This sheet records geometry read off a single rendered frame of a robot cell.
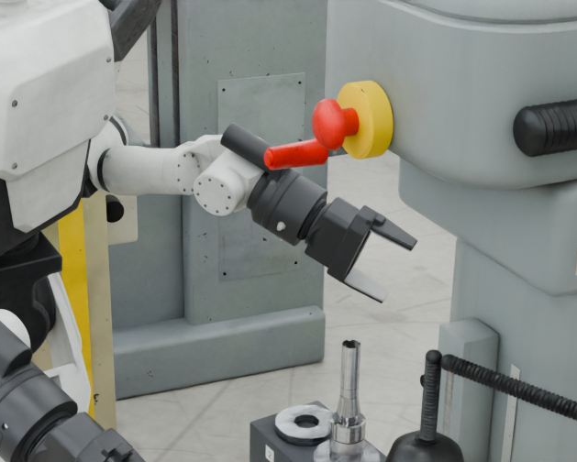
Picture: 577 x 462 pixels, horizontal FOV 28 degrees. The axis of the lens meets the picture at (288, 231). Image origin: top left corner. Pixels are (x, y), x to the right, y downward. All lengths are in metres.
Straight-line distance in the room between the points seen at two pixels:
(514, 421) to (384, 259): 3.90
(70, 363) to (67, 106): 0.38
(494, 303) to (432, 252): 4.00
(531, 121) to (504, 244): 0.18
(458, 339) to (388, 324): 3.38
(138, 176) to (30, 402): 0.56
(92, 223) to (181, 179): 1.19
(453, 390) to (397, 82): 0.32
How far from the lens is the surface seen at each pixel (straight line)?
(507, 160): 0.83
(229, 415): 3.81
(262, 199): 1.52
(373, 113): 0.87
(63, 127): 1.37
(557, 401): 0.88
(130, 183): 1.64
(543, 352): 1.01
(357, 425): 1.54
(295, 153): 0.99
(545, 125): 0.79
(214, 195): 1.53
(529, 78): 0.82
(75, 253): 2.79
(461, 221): 1.00
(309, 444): 1.63
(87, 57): 1.36
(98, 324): 2.89
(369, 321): 4.42
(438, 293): 4.67
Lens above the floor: 2.03
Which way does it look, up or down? 23 degrees down
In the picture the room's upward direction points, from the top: 1 degrees clockwise
